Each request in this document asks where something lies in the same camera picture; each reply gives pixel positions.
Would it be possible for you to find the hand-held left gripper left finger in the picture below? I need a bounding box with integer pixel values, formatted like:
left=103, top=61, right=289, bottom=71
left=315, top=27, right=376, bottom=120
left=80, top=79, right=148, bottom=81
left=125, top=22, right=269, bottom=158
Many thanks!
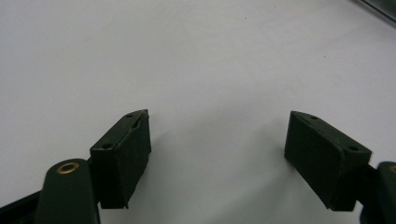
left=89, top=108, right=152, bottom=210

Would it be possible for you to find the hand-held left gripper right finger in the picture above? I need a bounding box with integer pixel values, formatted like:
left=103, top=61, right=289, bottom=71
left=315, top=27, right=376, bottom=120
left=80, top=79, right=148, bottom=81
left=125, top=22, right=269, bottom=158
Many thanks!
left=283, top=110, right=374, bottom=213

